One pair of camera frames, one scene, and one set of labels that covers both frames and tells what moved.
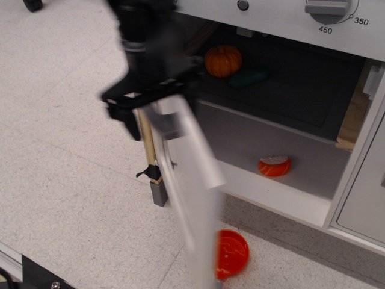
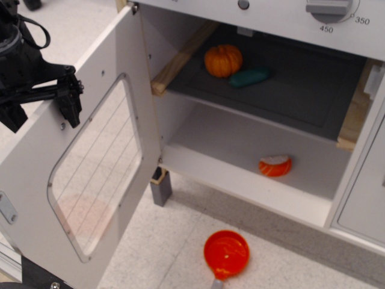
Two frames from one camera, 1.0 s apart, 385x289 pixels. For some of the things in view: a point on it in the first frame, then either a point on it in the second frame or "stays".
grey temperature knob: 328,12 stays
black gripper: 151,77 to 20,72
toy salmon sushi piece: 274,165 stays
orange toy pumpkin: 222,61 stays
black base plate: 34,276 stays
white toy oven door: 194,177 to 68,195
